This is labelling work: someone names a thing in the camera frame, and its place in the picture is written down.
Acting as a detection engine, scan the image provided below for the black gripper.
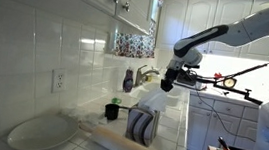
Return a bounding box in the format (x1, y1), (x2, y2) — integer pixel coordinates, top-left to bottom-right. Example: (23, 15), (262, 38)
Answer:
(159, 67), (180, 94)

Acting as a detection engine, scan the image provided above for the white sink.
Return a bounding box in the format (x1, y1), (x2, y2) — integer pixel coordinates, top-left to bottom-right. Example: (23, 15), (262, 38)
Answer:
(128, 78), (188, 109)

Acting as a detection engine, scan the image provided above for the small yellow sponge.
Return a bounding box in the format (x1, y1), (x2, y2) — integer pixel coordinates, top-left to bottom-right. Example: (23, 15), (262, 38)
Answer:
(145, 74), (154, 84)

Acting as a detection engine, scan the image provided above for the metal kitchen faucet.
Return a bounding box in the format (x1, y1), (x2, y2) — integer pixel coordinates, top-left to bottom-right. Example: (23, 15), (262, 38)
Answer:
(133, 63), (162, 91)

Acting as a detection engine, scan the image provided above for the dish soap bottle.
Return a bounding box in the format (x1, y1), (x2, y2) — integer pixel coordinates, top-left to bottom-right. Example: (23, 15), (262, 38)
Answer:
(122, 66), (136, 94)

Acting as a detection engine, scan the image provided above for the striped tissue box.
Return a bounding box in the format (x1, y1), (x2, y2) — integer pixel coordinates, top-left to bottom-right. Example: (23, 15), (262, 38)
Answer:
(124, 103), (162, 149)

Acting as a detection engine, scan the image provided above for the floral window curtain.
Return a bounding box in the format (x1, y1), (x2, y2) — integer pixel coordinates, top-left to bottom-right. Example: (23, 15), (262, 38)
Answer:
(113, 16), (159, 61)

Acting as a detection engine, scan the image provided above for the small green cup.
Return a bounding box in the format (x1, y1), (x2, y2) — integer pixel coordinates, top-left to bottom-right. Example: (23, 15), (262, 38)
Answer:
(110, 97), (123, 106)

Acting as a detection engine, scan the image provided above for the small red object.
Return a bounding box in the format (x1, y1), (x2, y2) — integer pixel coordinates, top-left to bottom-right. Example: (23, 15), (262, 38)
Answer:
(213, 71), (225, 81)

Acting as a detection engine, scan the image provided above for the white base cabinet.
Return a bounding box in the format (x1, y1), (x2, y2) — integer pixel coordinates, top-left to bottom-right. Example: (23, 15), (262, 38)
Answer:
(183, 92), (263, 150)

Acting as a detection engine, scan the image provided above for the black measuring cup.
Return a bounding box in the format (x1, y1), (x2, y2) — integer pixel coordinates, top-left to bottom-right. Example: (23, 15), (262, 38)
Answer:
(103, 102), (132, 123)

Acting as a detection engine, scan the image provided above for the small round clock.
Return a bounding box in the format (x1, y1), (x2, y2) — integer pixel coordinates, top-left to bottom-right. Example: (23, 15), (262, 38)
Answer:
(222, 76), (238, 90)

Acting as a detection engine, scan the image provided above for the wooden rolling pin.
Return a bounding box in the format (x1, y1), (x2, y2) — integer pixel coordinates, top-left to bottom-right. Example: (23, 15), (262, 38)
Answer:
(75, 121), (177, 150)

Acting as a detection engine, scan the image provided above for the red black clip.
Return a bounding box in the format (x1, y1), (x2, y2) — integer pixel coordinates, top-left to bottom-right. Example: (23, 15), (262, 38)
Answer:
(216, 136), (232, 150)

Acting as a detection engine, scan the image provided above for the crumpled clear plastic wrap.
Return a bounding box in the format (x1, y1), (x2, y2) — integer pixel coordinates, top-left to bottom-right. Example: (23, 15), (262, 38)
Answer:
(58, 105), (109, 129)

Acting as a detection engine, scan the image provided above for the white electrical outlet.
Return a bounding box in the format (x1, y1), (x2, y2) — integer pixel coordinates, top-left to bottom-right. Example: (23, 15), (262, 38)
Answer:
(50, 67), (68, 95)

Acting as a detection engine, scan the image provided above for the white oval plate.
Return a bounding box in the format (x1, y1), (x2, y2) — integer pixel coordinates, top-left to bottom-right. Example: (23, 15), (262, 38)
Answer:
(5, 109), (81, 150)

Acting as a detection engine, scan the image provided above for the black stereo camera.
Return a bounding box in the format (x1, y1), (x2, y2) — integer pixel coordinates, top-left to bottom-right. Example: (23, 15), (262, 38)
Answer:
(183, 63), (201, 71)

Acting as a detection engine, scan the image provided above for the white wall cabinet row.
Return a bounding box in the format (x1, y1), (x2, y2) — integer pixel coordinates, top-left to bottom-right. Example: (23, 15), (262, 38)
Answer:
(155, 0), (269, 63)

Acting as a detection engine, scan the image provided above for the thin black hanging cable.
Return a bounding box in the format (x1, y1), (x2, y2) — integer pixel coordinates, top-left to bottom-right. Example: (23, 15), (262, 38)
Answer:
(188, 88), (261, 143)

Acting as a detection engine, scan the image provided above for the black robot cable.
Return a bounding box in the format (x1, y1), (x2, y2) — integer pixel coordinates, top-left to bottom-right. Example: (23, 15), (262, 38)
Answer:
(203, 44), (269, 87)

